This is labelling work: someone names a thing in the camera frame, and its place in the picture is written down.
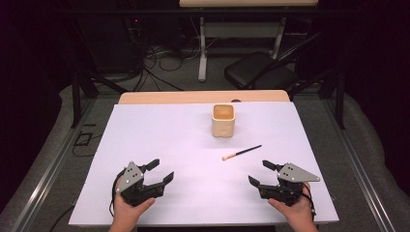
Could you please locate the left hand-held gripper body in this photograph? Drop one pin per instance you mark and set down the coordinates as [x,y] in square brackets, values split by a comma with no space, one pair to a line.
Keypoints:
[132,180]

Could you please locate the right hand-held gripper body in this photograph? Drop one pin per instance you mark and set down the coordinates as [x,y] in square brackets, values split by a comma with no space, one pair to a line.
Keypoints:
[291,175]

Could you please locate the beige square cup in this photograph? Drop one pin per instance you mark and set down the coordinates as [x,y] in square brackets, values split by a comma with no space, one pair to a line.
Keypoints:
[222,127]

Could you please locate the person's left hand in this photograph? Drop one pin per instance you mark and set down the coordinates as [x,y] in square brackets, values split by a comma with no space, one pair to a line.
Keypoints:
[129,212]

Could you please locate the person's right hand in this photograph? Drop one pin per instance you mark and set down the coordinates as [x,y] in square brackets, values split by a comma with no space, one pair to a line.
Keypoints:
[298,212]

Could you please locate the black metal stand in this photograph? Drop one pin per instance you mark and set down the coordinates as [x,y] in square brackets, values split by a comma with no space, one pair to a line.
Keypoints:
[76,96]
[339,96]

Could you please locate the black folding chair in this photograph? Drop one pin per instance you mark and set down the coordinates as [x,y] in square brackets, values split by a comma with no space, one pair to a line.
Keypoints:
[254,69]

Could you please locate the white-legged table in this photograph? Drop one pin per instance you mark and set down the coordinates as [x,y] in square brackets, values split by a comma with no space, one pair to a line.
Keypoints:
[202,48]

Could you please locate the aluminium floor rail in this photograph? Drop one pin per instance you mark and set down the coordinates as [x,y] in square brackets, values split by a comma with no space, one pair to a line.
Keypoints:
[48,175]
[361,167]

